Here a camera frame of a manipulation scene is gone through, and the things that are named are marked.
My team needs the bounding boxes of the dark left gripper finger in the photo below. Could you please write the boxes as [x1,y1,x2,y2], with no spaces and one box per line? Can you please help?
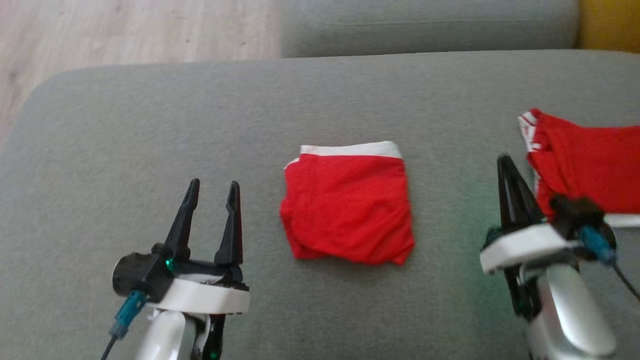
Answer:
[214,180,245,266]
[163,178,201,261]

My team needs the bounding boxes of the red white Bulls shorts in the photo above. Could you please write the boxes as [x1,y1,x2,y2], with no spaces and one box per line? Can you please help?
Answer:
[278,141,416,267]

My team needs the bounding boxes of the yellow sofa cushion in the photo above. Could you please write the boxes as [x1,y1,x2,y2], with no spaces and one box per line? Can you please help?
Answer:
[574,0,640,54]

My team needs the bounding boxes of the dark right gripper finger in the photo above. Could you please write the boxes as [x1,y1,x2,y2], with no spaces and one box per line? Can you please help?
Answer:
[496,154,527,234]
[510,165,545,229]

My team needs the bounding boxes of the black right cable teal plug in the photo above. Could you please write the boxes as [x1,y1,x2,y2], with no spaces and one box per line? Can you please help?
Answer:
[579,225,640,304]

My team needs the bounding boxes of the grey fabric sofa cushion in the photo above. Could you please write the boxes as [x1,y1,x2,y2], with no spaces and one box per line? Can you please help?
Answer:
[279,0,581,59]

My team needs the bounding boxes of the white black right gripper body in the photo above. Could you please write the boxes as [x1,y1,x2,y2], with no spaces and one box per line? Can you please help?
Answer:
[479,223,584,322]

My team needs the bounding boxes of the red white Bulls jersey shirt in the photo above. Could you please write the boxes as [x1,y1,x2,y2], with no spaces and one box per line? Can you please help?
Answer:
[518,108,640,229]

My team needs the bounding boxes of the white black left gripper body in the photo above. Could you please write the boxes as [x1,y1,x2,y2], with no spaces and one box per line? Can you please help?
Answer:
[146,257,251,360]

